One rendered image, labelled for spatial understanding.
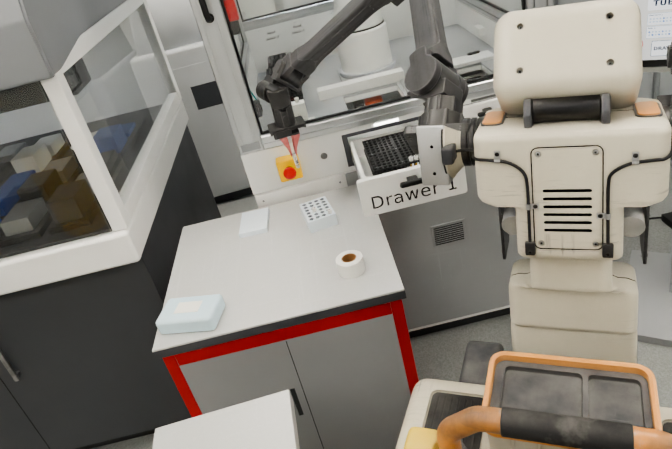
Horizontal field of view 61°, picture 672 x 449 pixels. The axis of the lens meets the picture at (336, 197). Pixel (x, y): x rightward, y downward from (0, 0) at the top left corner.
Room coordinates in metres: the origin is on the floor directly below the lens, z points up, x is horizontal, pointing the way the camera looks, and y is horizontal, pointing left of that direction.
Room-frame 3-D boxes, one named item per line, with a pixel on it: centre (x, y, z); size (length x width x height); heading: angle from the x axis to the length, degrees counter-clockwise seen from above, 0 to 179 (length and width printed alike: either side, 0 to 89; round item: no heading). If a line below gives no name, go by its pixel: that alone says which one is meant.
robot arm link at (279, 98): (1.52, 0.09, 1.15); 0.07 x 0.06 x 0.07; 23
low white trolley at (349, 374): (1.37, 0.20, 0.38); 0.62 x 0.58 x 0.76; 89
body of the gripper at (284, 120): (1.52, 0.09, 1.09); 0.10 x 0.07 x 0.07; 97
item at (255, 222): (1.55, 0.26, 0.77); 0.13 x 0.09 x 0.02; 177
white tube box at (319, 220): (1.49, 0.06, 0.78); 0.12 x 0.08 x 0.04; 9
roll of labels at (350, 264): (1.20, 0.01, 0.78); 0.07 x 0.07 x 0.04
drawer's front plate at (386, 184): (1.34, -0.21, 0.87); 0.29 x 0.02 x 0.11; 89
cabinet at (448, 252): (2.14, -0.26, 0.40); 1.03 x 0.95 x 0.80; 89
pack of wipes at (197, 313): (1.15, 0.42, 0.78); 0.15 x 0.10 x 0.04; 76
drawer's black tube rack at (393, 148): (1.55, -0.21, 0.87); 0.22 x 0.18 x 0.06; 179
